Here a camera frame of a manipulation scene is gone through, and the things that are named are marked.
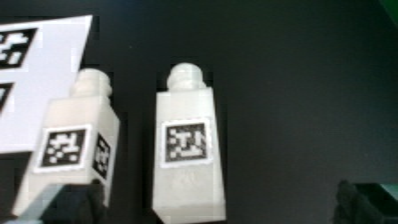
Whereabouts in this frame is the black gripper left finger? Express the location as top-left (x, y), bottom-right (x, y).
top-left (16, 179), bottom-right (108, 224)

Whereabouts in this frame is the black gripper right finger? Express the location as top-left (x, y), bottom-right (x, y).
top-left (332, 181), bottom-right (398, 224)

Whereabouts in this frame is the white table leg with tag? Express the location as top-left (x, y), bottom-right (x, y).
top-left (153, 63), bottom-right (226, 224)

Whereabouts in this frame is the white sheet with fiducial tags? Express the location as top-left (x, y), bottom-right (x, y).
top-left (0, 15), bottom-right (92, 154)

